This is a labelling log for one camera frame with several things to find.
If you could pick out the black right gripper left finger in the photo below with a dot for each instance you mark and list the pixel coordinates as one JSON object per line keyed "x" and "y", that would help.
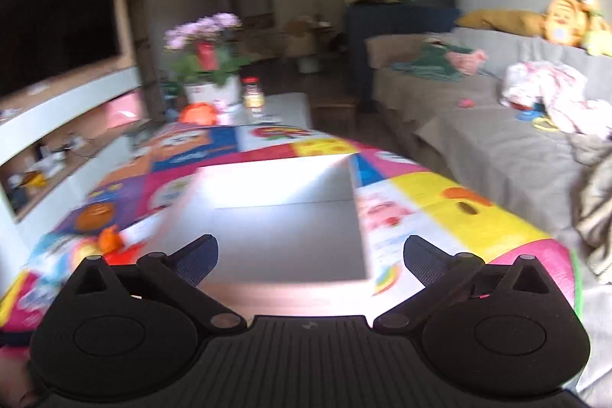
{"x": 131, "y": 328}

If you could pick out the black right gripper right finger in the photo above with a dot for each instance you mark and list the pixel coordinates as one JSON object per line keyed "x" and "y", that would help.
{"x": 499, "y": 332}

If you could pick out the red toy figure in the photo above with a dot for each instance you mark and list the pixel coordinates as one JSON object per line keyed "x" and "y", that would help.
{"x": 115, "y": 249}

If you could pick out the colourful play mat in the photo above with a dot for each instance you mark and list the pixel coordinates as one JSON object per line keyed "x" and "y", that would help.
{"x": 288, "y": 361}

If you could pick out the pink cardboard box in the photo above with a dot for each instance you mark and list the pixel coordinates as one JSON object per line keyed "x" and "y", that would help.
{"x": 288, "y": 232}

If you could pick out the white wood tv cabinet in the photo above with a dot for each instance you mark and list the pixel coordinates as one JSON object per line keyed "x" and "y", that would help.
{"x": 72, "y": 94}

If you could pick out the pink gift bag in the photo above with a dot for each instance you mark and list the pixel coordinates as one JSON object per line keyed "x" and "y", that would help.
{"x": 123, "y": 110}

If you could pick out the small pink toy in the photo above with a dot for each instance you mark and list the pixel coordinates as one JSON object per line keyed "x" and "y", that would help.
{"x": 466, "y": 103}

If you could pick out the orange bowl toy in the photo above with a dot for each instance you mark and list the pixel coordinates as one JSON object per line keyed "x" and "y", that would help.
{"x": 201, "y": 113}

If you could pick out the white floral blanket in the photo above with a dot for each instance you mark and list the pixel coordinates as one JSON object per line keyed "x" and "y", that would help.
{"x": 560, "y": 90}

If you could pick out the grey covered sofa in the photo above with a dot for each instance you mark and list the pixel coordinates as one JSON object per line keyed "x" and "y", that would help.
{"x": 558, "y": 182}

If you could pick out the red lid snack jar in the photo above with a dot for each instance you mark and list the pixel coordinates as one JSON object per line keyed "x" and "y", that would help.
{"x": 253, "y": 97}

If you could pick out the pink patterned clothing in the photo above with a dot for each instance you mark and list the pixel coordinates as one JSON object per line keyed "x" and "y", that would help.
{"x": 467, "y": 63}

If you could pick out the green clothing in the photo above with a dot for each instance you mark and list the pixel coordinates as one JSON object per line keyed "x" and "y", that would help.
{"x": 431, "y": 63}

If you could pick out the pink orchid flower pot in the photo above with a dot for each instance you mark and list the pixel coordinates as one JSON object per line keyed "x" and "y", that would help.
{"x": 205, "y": 60}

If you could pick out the yellow cushion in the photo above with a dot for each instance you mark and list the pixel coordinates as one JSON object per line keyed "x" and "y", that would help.
{"x": 517, "y": 22}

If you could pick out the black television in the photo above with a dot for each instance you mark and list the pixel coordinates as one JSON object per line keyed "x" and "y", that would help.
{"x": 45, "y": 38}

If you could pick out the dark blue cabinet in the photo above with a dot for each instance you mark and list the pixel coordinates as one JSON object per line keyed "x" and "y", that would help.
{"x": 381, "y": 34}

